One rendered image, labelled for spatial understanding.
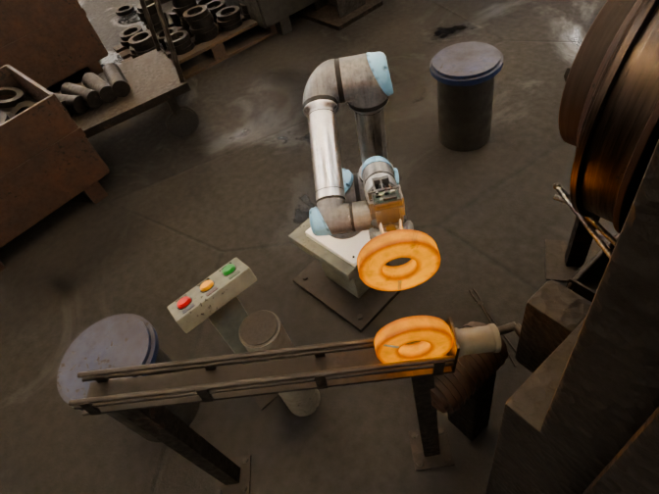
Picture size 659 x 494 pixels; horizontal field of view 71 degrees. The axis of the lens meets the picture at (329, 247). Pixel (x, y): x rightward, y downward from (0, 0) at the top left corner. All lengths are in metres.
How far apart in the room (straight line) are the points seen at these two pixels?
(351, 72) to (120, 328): 1.06
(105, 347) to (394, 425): 0.96
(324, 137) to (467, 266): 0.97
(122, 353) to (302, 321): 0.70
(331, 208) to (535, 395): 0.64
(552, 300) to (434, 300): 0.98
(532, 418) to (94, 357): 1.28
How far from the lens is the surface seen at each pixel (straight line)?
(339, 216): 1.14
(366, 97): 1.31
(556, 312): 0.92
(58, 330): 2.48
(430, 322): 0.92
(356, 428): 1.68
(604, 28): 0.79
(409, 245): 0.84
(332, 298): 1.90
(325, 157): 1.20
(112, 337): 1.65
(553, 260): 2.01
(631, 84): 0.67
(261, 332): 1.29
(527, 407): 0.76
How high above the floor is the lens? 1.57
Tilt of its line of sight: 48 degrees down
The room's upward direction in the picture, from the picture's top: 18 degrees counter-clockwise
